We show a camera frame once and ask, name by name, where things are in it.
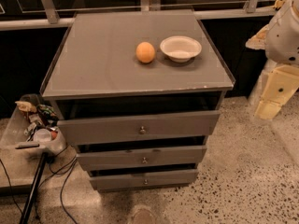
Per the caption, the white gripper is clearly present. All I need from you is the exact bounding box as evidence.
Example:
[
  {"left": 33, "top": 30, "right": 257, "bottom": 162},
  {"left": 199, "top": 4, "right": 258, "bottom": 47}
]
[{"left": 255, "top": 64, "right": 299, "bottom": 119}]

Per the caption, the grey bottom drawer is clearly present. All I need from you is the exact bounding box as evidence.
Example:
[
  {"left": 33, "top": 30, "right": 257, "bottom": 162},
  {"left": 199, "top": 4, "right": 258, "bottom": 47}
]
[{"left": 90, "top": 169, "right": 198, "bottom": 191}]

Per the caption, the grey drawer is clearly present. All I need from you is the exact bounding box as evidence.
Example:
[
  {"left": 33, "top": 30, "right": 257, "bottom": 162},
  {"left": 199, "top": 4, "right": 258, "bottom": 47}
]
[
  {"left": 77, "top": 146, "right": 206, "bottom": 171},
  {"left": 58, "top": 110, "right": 220, "bottom": 146},
  {"left": 90, "top": 169, "right": 198, "bottom": 191}
]

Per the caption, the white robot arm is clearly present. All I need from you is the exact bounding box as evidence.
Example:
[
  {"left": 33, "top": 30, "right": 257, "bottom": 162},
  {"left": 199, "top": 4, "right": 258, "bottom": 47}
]
[{"left": 255, "top": 0, "right": 299, "bottom": 119}]

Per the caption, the grey top drawer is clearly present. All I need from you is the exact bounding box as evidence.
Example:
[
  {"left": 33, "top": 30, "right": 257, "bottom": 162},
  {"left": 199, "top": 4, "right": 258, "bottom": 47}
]
[{"left": 58, "top": 110, "right": 220, "bottom": 146}]

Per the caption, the grey middle drawer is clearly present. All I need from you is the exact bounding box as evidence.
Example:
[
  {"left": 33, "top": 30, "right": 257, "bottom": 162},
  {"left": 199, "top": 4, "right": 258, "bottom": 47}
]
[{"left": 77, "top": 146, "right": 206, "bottom": 171}]

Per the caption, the grey drawer cabinet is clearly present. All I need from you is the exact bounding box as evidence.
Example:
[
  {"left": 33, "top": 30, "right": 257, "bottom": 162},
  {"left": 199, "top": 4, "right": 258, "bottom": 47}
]
[{"left": 41, "top": 13, "right": 235, "bottom": 179}]

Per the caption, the white paper bowl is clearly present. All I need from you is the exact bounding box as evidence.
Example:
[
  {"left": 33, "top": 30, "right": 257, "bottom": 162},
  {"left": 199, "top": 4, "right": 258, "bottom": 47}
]
[{"left": 160, "top": 35, "right": 202, "bottom": 63}]

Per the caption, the orange fruit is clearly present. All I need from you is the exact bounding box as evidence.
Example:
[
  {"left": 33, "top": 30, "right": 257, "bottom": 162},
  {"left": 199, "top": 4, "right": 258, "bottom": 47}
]
[{"left": 135, "top": 42, "right": 155, "bottom": 63}]

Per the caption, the colourful snack bag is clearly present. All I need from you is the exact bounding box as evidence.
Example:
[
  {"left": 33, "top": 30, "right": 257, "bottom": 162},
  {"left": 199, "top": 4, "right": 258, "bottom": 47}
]
[{"left": 36, "top": 105, "right": 58, "bottom": 121}]

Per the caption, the white cup in bin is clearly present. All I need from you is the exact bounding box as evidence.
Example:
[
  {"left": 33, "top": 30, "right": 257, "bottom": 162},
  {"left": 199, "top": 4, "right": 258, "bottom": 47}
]
[{"left": 33, "top": 129, "right": 51, "bottom": 142}]

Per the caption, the clear plastic bin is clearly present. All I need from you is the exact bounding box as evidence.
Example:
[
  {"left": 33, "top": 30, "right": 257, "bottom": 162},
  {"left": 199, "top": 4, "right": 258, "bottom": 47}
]
[{"left": 1, "top": 94, "right": 66, "bottom": 159}]

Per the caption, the black tripod leg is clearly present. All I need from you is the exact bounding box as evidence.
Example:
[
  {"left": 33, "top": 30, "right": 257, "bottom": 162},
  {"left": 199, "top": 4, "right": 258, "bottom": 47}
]
[{"left": 19, "top": 153, "right": 48, "bottom": 224}]

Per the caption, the yellow clamp on rail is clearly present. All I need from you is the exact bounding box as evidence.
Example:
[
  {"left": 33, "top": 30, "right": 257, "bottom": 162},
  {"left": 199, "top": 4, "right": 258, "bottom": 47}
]
[{"left": 273, "top": 0, "right": 287, "bottom": 10}]

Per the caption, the black floor cable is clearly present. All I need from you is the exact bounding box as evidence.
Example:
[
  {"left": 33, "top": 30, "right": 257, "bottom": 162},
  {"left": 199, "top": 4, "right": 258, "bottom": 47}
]
[{"left": 36, "top": 154, "right": 79, "bottom": 224}]

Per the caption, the metal window rail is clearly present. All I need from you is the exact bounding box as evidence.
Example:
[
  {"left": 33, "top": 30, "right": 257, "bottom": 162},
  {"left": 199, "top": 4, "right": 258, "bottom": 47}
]
[{"left": 0, "top": 0, "right": 277, "bottom": 31}]

